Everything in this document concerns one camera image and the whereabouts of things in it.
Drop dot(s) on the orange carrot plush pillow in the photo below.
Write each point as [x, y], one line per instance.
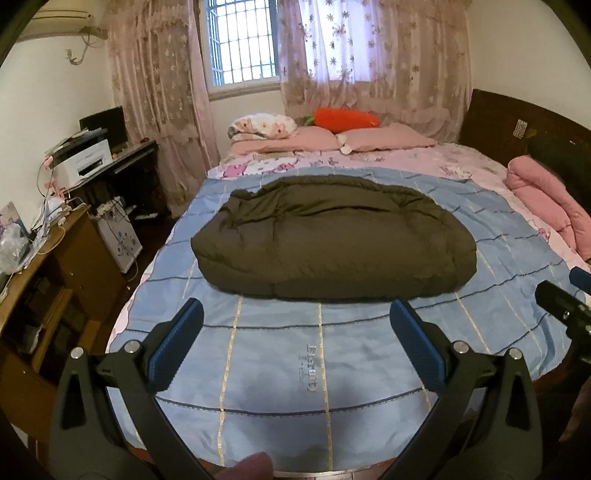
[346, 119]

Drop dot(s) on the dark wooden bed headboard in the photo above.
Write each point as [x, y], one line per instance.
[494, 120]

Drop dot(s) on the pink floral bed sheet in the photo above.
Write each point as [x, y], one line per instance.
[415, 159]

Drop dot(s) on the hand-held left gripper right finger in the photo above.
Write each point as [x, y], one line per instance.
[418, 346]

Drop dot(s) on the white air conditioner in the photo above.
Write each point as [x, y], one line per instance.
[60, 21]

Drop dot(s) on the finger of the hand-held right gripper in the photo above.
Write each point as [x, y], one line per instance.
[582, 277]
[558, 300]

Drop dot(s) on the person's left hand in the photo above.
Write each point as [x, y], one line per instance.
[244, 468]

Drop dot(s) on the brown wooden cabinet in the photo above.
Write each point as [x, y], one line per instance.
[78, 249]

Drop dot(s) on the white power strip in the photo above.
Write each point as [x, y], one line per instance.
[111, 206]

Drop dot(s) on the pink desk accessory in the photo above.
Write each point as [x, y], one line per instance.
[48, 162]

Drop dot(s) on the barred window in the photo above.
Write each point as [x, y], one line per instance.
[240, 46]

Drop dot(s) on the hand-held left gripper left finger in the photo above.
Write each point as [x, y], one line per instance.
[178, 341]

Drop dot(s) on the white printer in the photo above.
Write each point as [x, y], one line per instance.
[87, 161]

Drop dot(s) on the wide lace floral curtain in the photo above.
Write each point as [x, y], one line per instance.
[392, 69]

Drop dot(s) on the pink folded quilt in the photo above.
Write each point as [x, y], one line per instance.
[540, 194]

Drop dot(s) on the blue plaid blanket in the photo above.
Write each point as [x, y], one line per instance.
[277, 392]

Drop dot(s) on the narrow lace floral curtain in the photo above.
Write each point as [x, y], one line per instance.
[152, 115]

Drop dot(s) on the olive green padded jacket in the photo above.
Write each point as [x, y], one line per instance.
[332, 240]

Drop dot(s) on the small white soft object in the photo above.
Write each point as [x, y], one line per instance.
[345, 144]

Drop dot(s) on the black computer monitor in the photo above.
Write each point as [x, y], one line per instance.
[104, 124]

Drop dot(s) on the pink pillow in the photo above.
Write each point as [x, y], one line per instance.
[300, 141]
[388, 137]

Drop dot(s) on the dark computer desk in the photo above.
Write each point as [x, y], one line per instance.
[138, 154]

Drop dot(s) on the purple printed card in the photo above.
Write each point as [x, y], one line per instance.
[11, 217]

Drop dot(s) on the clear plastic bag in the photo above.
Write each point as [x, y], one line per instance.
[14, 249]

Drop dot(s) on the small patterned sticker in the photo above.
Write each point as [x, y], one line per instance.
[520, 128]

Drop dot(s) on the white floral pillow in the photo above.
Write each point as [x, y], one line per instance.
[263, 125]

